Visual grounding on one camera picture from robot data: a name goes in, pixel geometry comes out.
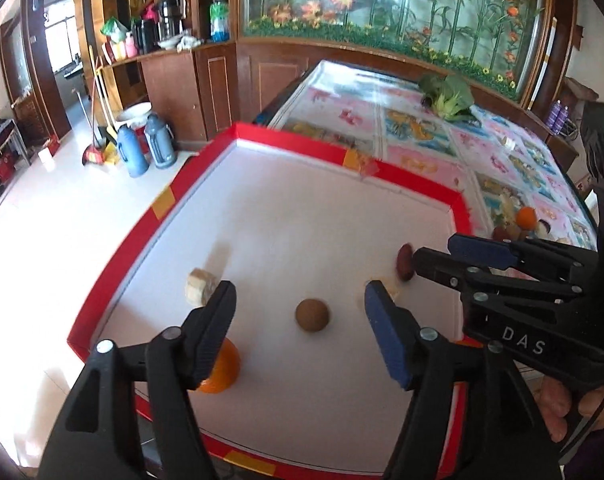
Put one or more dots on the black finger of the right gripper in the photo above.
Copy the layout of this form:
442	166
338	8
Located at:
541	259
468	278

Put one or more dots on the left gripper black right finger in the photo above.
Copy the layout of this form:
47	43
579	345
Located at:
471	415

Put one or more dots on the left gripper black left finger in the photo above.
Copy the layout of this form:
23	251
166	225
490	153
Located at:
96	434

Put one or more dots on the large orange tangerine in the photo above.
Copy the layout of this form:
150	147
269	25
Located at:
526	218

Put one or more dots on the dark red jujube date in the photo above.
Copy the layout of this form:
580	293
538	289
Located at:
404	263
500	233

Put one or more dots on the small orange tangerine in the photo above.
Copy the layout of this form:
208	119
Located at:
225	371

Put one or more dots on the brown longan fruit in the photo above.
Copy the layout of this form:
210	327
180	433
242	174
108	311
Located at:
312	315

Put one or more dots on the beige yam chunk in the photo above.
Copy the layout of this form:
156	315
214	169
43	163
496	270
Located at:
199	287

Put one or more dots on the person right hand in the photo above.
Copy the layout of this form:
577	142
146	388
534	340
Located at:
554	402

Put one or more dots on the colourful fruit print tablecloth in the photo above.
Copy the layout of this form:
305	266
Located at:
381	116

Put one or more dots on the red white shallow box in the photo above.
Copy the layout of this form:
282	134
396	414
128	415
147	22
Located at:
285	218

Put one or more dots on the green leafy bok choy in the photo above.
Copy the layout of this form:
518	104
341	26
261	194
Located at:
448	97

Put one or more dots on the red broom dustpan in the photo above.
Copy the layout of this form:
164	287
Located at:
96	151

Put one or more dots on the grey blue thermos flask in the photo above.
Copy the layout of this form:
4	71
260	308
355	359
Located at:
160	141

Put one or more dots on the wooden sideboard cabinet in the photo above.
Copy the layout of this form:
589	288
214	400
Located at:
203	91

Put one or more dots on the green plastic bottle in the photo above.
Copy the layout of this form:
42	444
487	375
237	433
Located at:
219	18

